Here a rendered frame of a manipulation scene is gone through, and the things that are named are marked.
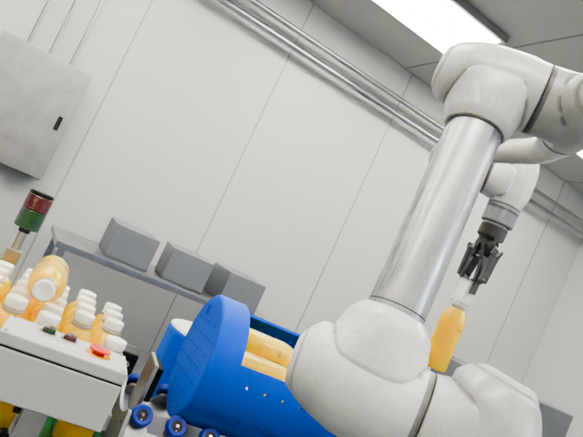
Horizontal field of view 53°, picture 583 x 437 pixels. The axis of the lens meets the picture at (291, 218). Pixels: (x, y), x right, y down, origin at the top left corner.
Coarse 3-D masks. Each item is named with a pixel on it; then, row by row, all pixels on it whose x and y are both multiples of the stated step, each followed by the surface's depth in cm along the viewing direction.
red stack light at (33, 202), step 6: (30, 192) 147; (30, 198) 147; (36, 198) 147; (42, 198) 147; (24, 204) 147; (30, 204) 147; (36, 204) 147; (42, 204) 147; (48, 204) 149; (36, 210) 147; (42, 210) 148; (48, 210) 150
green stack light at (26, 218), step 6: (24, 210) 147; (30, 210) 147; (18, 216) 147; (24, 216) 146; (30, 216) 147; (36, 216) 147; (42, 216) 148; (18, 222) 146; (24, 222) 146; (30, 222) 147; (36, 222) 148; (42, 222) 150; (24, 228) 146; (30, 228) 147; (36, 228) 148
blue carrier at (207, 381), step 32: (224, 320) 121; (256, 320) 141; (192, 352) 130; (224, 352) 117; (192, 384) 119; (224, 384) 117; (256, 384) 119; (192, 416) 119; (224, 416) 119; (256, 416) 120; (288, 416) 122
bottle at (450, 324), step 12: (444, 312) 158; (456, 312) 157; (444, 324) 157; (456, 324) 156; (432, 336) 159; (444, 336) 156; (456, 336) 156; (432, 348) 157; (444, 348) 156; (432, 360) 156; (444, 360) 156
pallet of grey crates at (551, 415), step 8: (456, 360) 487; (448, 368) 467; (456, 368) 459; (544, 408) 432; (552, 408) 435; (544, 416) 433; (552, 416) 436; (560, 416) 440; (568, 416) 444; (544, 424) 434; (552, 424) 437; (560, 424) 441; (568, 424) 445; (544, 432) 435; (552, 432) 438; (560, 432) 442
